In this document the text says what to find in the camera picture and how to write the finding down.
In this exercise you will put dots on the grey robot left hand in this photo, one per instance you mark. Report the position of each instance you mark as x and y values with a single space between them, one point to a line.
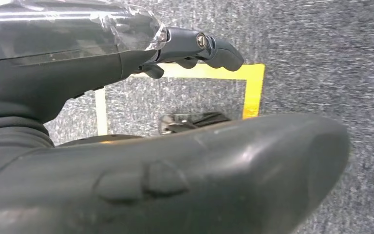
206 181

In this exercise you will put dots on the black robot foot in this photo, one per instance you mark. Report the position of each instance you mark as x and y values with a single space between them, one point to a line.
187 124

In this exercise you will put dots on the yellow floor tape square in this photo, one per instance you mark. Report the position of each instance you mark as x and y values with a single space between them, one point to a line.
253 84

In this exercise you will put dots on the dark robot body shell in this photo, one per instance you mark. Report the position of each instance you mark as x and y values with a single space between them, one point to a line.
103 139

